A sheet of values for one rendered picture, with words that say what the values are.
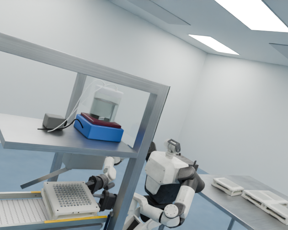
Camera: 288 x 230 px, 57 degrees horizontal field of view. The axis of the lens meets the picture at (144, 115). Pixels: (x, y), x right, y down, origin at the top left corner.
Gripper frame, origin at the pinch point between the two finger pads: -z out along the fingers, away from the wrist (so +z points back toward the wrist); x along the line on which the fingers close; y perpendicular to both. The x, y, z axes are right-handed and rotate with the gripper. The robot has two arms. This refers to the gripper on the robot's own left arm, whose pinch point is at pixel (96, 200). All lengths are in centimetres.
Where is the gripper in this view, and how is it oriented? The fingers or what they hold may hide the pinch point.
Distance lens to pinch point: 156.3
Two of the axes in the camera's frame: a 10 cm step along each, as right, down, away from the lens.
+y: -4.5, -2.6, 8.5
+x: -3.3, 9.4, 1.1
